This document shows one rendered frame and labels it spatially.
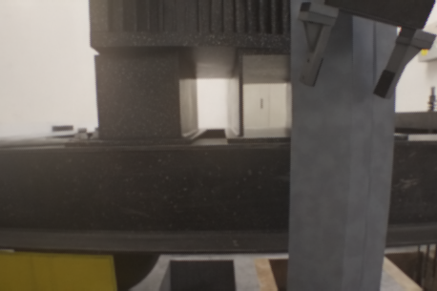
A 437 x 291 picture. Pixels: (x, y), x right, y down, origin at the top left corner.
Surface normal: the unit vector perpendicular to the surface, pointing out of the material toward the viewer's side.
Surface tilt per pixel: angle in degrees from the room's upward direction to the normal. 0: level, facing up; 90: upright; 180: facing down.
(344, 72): 90
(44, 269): 90
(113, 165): 90
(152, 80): 90
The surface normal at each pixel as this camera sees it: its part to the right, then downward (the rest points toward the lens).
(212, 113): -0.02, 0.11
